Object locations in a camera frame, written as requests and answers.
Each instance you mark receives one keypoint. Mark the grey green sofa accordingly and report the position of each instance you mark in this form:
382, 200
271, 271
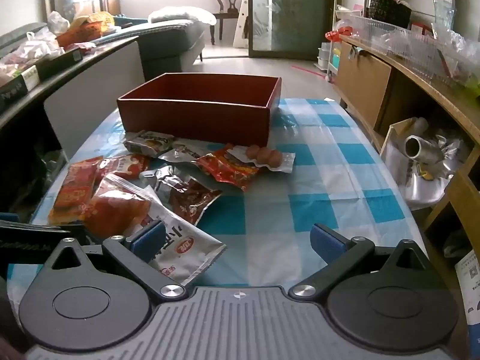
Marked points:
168, 41

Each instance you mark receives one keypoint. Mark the white plastic bag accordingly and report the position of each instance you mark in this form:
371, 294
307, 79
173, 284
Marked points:
58, 22

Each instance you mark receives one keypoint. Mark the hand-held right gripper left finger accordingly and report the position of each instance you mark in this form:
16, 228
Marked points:
150, 238

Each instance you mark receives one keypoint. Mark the red cardboard box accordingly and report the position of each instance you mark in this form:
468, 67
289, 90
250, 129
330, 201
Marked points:
195, 120

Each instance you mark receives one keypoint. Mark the green white wafer packet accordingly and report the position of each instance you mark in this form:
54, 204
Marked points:
150, 144

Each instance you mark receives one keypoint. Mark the dark woven basket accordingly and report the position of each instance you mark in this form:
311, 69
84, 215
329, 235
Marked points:
388, 11

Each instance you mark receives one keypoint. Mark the orange plastic basket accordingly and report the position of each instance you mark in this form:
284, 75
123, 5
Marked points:
78, 33

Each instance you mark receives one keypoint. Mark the red packet silver edge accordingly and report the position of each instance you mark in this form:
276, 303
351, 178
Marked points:
225, 170

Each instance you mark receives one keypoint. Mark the blue checked tablecloth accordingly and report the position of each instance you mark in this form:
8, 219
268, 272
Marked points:
300, 195

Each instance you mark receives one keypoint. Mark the silver brown snack packet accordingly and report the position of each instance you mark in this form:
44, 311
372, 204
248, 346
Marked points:
187, 195

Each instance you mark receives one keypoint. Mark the large red white packet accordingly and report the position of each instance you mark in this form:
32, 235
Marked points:
125, 165

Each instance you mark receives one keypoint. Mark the silver foil bag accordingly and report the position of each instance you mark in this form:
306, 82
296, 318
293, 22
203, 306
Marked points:
416, 168

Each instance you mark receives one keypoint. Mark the dark side table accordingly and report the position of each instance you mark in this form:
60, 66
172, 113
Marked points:
93, 93

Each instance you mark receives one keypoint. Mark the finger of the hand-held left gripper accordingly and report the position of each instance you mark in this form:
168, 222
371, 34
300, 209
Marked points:
37, 229
8, 218

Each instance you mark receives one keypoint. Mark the clear plastic tray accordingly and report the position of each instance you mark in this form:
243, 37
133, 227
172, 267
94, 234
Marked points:
393, 41

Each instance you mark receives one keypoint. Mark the white pillow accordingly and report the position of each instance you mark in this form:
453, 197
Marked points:
180, 14

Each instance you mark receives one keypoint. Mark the wooden cabinet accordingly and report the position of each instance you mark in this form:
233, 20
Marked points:
360, 78

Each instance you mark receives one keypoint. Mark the white storage containers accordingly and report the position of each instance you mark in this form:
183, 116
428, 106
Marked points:
324, 56

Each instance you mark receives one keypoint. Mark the yellow plastic basket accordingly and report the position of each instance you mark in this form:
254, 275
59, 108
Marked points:
101, 18

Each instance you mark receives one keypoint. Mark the clear packet orange bread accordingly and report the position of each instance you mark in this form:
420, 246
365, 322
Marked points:
116, 204

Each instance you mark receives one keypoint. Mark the red shiny wrapping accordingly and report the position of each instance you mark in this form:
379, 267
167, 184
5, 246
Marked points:
337, 33

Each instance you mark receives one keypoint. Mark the black box white label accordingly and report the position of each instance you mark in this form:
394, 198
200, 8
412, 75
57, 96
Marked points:
15, 92
60, 63

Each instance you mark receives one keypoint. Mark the clear plastic bag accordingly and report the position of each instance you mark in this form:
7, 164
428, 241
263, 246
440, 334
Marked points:
37, 47

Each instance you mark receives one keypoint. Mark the orange red snack packet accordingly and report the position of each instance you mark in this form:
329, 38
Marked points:
73, 191

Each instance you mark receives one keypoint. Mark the glass sliding door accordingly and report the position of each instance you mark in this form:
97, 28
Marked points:
288, 11

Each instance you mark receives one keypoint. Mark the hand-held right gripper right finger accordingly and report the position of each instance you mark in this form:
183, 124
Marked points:
326, 243

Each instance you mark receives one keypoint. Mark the white bread bag red logo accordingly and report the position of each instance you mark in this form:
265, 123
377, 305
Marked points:
187, 247

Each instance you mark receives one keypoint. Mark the pink stick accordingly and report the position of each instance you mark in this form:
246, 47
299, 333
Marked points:
309, 72

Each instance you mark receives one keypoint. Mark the printed cardboard box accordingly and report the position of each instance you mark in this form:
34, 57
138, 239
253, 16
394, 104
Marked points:
468, 292

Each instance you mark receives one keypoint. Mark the white step stool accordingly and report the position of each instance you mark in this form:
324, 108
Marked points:
242, 18

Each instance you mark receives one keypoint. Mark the white clear snack packet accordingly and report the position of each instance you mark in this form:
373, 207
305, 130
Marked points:
183, 152

